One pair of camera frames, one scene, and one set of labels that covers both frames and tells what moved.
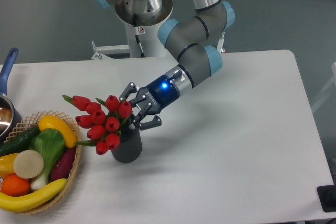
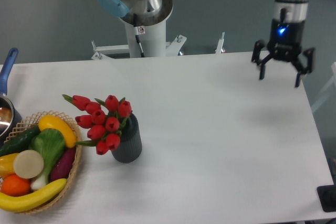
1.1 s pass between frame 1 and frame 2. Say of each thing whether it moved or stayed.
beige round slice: stayed
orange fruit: stayed
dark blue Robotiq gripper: moved
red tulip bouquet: stayed
